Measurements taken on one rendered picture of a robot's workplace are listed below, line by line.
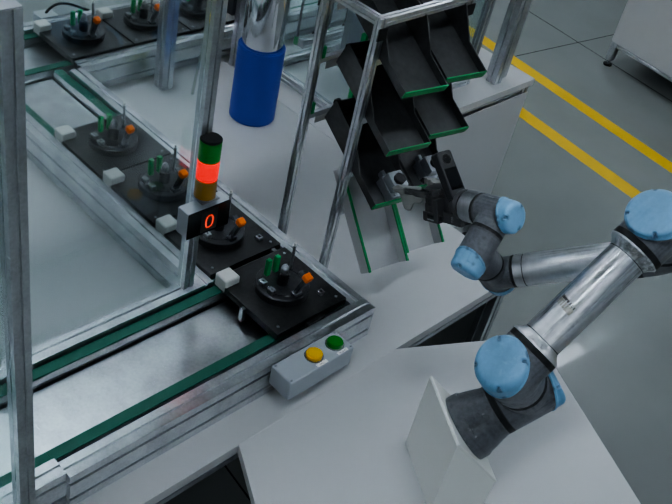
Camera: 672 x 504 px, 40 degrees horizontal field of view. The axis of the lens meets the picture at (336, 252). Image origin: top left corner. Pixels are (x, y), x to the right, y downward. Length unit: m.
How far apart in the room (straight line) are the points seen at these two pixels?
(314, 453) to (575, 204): 3.01
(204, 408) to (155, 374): 0.16
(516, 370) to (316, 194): 1.23
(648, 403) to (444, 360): 1.64
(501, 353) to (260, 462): 0.61
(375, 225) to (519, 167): 2.63
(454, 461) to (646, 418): 1.97
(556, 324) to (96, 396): 1.00
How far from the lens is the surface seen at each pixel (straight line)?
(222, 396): 2.10
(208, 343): 2.25
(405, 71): 2.19
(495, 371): 1.86
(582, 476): 2.33
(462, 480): 2.05
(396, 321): 2.50
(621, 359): 4.07
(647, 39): 6.28
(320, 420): 2.21
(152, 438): 2.03
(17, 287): 1.43
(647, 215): 1.90
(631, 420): 3.83
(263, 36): 2.99
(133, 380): 2.15
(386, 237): 2.47
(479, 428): 2.00
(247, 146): 3.04
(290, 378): 2.14
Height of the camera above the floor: 2.52
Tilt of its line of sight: 38 degrees down
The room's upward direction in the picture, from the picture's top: 14 degrees clockwise
